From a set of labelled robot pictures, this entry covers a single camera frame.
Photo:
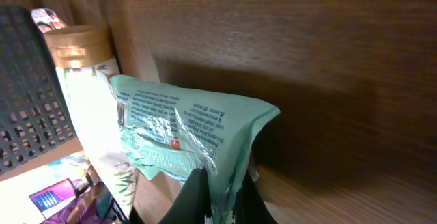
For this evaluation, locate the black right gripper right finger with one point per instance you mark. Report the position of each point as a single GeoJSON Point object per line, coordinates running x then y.
{"type": "Point", "coordinates": [249, 207]}

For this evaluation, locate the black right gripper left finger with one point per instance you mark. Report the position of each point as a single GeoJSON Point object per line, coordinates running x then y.
{"type": "Point", "coordinates": [192, 205]}

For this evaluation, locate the teal wipes packet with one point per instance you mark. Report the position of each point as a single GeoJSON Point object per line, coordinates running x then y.
{"type": "Point", "coordinates": [176, 130]}

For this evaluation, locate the white tube gold cap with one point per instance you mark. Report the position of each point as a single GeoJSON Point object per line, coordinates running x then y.
{"type": "Point", "coordinates": [84, 64]}

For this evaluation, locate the beige grain pouch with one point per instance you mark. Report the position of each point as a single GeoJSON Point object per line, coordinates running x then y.
{"type": "Point", "coordinates": [46, 20]}

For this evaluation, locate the magazines on floor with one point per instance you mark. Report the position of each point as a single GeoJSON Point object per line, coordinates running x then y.
{"type": "Point", "coordinates": [70, 190]}

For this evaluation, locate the grey perforated plastic basket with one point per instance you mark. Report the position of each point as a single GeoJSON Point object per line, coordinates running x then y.
{"type": "Point", "coordinates": [34, 115]}

